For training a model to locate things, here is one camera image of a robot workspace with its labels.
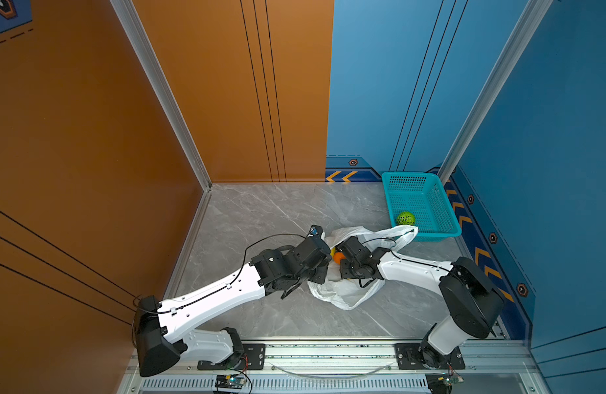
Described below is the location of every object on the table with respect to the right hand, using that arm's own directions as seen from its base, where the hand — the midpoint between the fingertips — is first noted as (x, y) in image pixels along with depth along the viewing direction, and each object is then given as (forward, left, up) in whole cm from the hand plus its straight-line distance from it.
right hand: (345, 270), depth 90 cm
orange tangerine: (+3, +3, +5) cm, 7 cm away
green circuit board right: (-33, -27, -1) cm, 43 cm away
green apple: (+21, -26, +5) cm, 34 cm away
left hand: (-6, +8, +18) cm, 21 cm away
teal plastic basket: (+35, -38, 0) cm, 52 cm away
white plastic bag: (-10, 0, +3) cm, 10 cm away
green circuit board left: (-34, +34, -2) cm, 48 cm away
